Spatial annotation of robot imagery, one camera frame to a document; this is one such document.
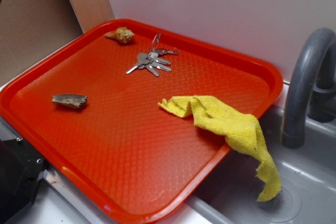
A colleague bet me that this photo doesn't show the silver keys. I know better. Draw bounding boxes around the silver keys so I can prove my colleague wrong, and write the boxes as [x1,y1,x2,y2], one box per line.
[126,32,180,77]

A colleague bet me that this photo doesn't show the tan spiral seashell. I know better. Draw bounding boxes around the tan spiral seashell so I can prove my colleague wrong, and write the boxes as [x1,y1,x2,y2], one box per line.
[104,27,135,44]

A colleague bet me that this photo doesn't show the orange plastic tray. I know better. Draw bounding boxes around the orange plastic tray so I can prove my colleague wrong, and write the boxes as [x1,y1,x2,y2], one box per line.
[1,19,283,223]

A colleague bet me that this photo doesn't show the yellow microfiber cloth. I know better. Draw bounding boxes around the yellow microfiber cloth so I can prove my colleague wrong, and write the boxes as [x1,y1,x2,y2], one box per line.
[158,95,281,202]

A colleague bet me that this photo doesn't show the grey sink basin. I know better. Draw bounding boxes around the grey sink basin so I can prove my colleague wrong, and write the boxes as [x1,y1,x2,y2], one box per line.
[183,104,336,224]

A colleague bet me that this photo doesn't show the grey curved faucet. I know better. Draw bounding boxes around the grey curved faucet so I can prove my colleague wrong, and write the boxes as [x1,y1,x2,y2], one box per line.
[281,28,335,148]

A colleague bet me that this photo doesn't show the black metal base block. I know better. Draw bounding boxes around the black metal base block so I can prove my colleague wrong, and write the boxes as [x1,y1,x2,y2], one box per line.
[1,139,47,223]

